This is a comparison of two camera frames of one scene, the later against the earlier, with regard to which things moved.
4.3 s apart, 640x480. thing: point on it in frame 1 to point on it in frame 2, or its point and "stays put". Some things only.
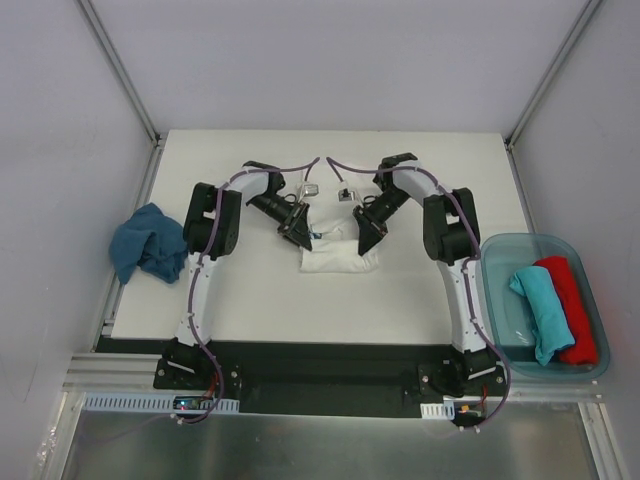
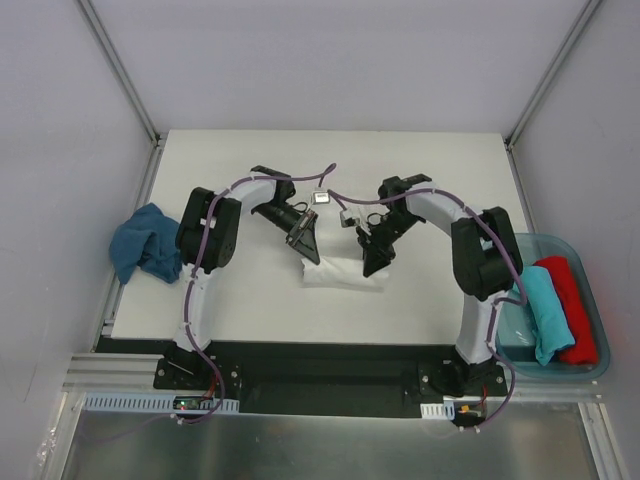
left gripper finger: (301, 238) stays put
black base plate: (386, 378) stays put
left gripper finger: (303, 224) to (311, 230)
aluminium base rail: (111, 372) stays put
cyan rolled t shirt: (547, 313) stays put
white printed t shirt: (333, 238) to (342, 274)
